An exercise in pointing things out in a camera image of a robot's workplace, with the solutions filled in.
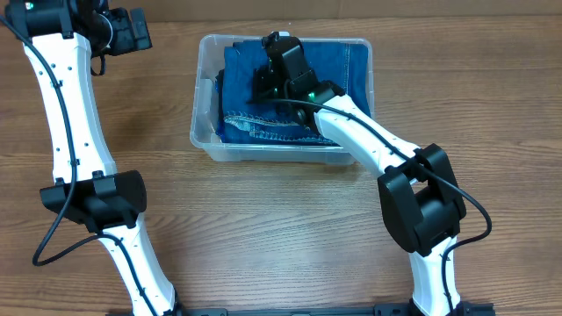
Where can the clear plastic storage bin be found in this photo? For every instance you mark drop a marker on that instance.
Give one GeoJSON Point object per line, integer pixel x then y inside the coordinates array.
{"type": "Point", "coordinates": [219, 51]}

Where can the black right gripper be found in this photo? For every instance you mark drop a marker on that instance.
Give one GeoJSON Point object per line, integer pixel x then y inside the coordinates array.
{"type": "Point", "coordinates": [259, 94]}

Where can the blue denim jeans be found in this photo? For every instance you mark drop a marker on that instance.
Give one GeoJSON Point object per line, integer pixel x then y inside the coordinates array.
{"type": "Point", "coordinates": [244, 123]}

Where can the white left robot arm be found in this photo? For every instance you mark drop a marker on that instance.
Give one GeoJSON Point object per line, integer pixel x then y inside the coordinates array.
{"type": "Point", "coordinates": [60, 39]}

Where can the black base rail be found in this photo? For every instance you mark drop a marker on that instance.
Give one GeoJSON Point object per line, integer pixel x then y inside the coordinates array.
{"type": "Point", "coordinates": [389, 309]}

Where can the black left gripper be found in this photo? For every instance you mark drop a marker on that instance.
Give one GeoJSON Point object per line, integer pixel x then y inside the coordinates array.
{"type": "Point", "coordinates": [126, 40]}

